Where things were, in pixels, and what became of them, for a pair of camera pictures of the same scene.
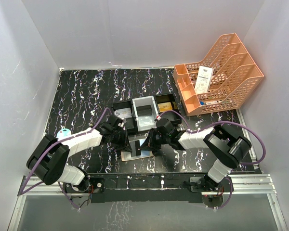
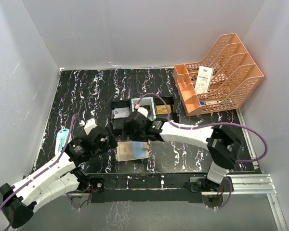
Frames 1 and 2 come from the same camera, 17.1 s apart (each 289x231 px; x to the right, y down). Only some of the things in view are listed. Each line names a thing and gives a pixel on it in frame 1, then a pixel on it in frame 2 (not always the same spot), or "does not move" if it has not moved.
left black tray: x=124 y=109 does not move
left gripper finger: x=123 y=144 to x=112 y=141
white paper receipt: x=203 y=79 does not move
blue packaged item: x=62 y=133 does not move
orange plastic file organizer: x=234 y=75 does not move
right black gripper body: x=152 y=138 to x=131 y=127
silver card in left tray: x=123 y=113 does not move
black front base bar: x=153 y=187 does not move
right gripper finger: x=148 y=145 to x=126 y=129
